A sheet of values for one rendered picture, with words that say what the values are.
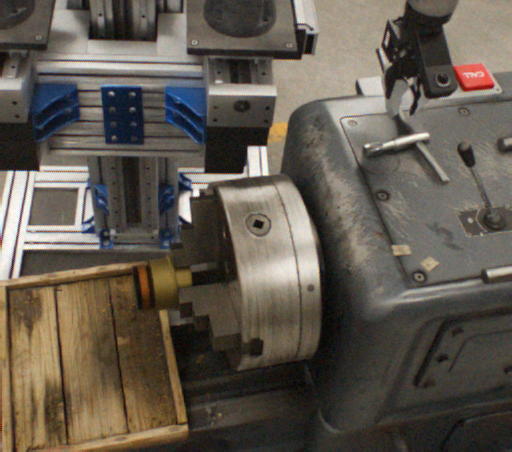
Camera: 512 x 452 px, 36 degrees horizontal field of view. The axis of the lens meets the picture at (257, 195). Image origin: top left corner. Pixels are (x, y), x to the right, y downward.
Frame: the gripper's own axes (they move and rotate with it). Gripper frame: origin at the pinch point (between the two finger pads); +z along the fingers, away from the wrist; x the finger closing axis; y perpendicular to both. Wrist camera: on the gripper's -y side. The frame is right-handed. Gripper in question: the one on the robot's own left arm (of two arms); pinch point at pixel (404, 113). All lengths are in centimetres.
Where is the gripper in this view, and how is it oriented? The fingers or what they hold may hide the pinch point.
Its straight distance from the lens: 131.8
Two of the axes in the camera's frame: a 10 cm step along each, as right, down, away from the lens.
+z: -0.8, 6.5, 7.6
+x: -9.7, 1.2, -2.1
